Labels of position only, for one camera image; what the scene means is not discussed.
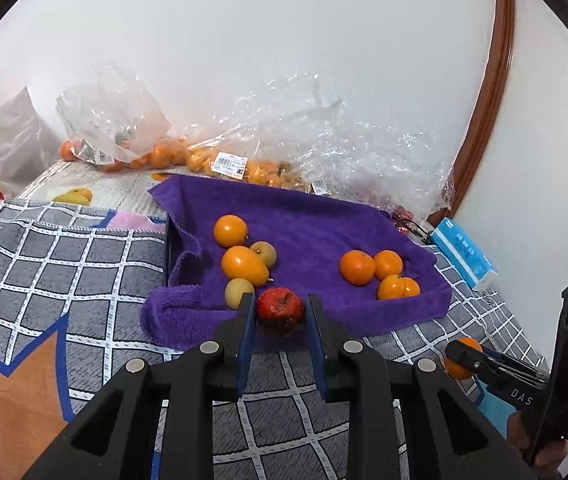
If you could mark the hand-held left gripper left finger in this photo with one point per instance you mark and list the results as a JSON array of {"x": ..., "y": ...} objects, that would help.
[{"x": 246, "y": 345}]

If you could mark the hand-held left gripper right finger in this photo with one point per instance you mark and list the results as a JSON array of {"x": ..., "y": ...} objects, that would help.
[{"x": 314, "y": 345}]

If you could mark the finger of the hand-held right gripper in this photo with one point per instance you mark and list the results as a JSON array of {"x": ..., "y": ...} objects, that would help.
[{"x": 509, "y": 385}]

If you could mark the small red apple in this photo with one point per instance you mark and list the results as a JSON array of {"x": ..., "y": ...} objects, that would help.
[{"x": 280, "y": 311}]

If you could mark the yellow-green round fruit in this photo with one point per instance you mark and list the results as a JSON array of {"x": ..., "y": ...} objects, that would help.
[
  {"x": 265, "y": 252},
  {"x": 238, "y": 292}
]

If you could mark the orange mango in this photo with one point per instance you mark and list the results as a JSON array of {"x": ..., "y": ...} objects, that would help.
[{"x": 244, "y": 265}]

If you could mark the purple towel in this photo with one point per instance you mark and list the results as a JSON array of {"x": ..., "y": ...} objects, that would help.
[{"x": 314, "y": 230}]

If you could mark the black tray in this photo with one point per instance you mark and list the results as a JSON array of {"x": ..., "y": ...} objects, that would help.
[{"x": 167, "y": 255}]

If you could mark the clear bag of brown fruits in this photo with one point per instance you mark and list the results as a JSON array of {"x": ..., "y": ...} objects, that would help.
[{"x": 296, "y": 180}]

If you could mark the person's right hand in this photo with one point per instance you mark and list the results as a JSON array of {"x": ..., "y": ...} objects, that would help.
[{"x": 518, "y": 432}]

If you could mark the blue tissue pack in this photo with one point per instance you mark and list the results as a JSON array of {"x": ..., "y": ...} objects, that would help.
[{"x": 464, "y": 252}]

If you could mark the grey checkered star mat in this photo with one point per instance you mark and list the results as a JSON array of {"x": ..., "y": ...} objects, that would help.
[{"x": 88, "y": 270}]

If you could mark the crumpled clear plastic bag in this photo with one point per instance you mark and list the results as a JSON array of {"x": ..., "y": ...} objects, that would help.
[{"x": 364, "y": 150}]

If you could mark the white fruit-print sheet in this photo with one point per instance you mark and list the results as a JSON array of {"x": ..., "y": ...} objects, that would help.
[{"x": 113, "y": 190}]

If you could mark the clear bag of mandarins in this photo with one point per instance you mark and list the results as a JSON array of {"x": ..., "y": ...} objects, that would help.
[{"x": 113, "y": 105}]

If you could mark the white plastic bag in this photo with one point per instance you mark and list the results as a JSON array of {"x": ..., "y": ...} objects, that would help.
[{"x": 13, "y": 145}]

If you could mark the brown wooden door frame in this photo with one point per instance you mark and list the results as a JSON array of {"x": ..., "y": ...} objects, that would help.
[{"x": 499, "y": 60}]

